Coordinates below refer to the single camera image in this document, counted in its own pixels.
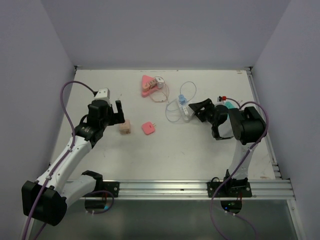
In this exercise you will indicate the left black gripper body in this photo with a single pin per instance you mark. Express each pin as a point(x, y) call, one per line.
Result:
point(110, 118)

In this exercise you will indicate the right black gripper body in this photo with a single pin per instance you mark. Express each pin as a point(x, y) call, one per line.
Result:
point(212, 120)

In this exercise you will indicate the beige cube plug adapter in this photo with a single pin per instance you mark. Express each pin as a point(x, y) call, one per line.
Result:
point(125, 128)

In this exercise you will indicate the teal triangular power strip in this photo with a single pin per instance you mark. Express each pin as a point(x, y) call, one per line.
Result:
point(229, 105)

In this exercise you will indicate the white power strip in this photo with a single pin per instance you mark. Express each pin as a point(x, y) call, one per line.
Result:
point(185, 111)

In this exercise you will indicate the blue charger plug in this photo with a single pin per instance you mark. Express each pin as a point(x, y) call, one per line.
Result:
point(182, 100)

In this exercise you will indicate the pink plug adapter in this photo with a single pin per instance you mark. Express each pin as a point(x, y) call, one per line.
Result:
point(148, 128)

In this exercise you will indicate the peach plug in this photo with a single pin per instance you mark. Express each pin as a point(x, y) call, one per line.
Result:
point(146, 86)

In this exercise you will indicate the pink triangular power strip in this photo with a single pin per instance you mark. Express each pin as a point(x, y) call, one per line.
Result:
point(146, 78)

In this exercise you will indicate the white charger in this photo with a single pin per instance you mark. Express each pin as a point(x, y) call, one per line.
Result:
point(159, 82)

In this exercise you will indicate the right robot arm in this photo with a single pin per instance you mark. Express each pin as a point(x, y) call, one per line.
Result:
point(228, 120)

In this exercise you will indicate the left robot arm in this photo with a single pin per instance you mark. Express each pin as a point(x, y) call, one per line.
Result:
point(48, 198)

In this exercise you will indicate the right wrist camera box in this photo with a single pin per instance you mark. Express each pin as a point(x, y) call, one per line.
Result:
point(221, 99)

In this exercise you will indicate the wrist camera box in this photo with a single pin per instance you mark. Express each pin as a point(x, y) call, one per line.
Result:
point(103, 94)
point(221, 99)

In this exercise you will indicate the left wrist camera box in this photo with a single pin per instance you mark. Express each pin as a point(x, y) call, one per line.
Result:
point(103, 94)

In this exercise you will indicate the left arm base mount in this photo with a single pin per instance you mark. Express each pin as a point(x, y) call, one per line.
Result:
point(107, 188)

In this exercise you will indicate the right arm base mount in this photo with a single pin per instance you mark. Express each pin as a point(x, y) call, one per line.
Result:
point(234, 188)

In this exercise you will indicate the aluminium front rail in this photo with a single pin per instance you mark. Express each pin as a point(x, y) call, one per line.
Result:
point(197, 190)

